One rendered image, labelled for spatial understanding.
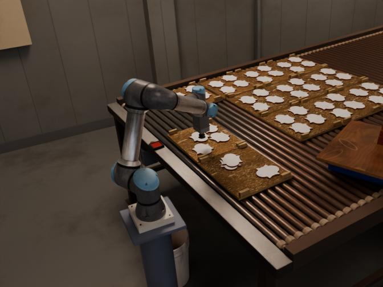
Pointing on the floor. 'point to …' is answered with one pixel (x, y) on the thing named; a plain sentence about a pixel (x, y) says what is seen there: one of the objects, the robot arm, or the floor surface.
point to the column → (157, 248)
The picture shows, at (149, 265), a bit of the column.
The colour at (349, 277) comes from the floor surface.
